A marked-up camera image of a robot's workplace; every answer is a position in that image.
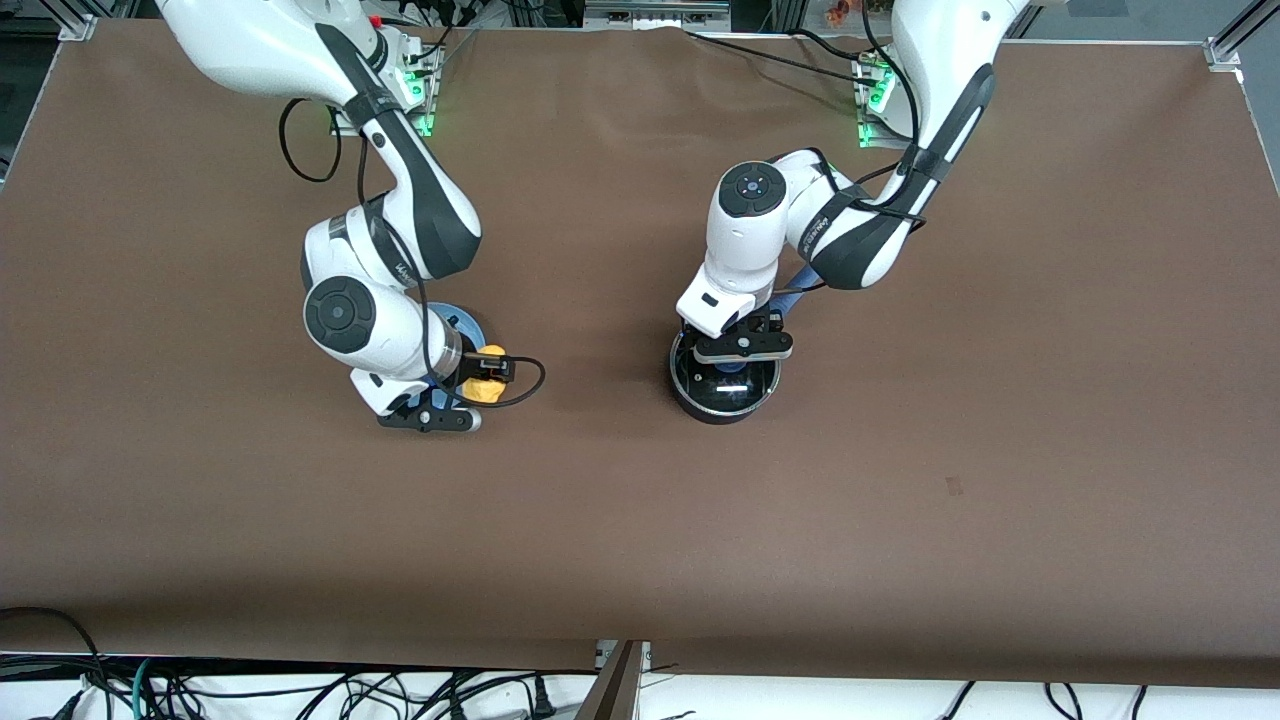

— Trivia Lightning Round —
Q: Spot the grey metal profile post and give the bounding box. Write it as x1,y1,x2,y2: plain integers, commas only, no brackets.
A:
575,640,653,720

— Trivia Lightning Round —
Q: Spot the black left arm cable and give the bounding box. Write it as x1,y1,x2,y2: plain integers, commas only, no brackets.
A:
770,0,931,296

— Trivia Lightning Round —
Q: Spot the black pot with blue handle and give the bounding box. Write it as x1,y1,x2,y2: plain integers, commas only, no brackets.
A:
668,268,819,427

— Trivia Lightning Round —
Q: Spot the short black table cable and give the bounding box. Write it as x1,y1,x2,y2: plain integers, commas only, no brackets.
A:
785,28,881,63

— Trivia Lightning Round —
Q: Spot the long black table cable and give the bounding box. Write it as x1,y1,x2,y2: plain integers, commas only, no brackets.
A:
685,30,873,81

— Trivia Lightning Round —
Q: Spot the glass lid with blue knob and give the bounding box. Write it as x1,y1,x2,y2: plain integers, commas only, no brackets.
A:
672,330,781,413

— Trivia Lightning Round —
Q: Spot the yellow potato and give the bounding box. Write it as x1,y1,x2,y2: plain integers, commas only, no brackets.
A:
462,344,510,407

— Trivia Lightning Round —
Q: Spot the brown table cover sheet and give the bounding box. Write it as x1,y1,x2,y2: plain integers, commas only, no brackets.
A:
0,18,1280,691

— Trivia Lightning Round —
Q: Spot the black looped cable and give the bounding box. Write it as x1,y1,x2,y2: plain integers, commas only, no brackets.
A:
0,606,106,720

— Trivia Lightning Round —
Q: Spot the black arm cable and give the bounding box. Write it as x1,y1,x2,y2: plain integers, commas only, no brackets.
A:
278,95,548,409
770,0,931,296

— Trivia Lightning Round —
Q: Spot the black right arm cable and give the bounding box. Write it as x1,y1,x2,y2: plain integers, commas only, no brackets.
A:
278,95,548,409

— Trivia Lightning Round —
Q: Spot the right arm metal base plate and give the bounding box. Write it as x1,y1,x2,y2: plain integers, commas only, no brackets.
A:
330,45,439,138

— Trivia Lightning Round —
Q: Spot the blue round plate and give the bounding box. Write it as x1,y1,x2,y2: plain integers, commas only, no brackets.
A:
425,302,490,396

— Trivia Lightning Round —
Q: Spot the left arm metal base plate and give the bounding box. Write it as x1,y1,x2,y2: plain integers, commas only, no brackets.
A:
853,55,916,149

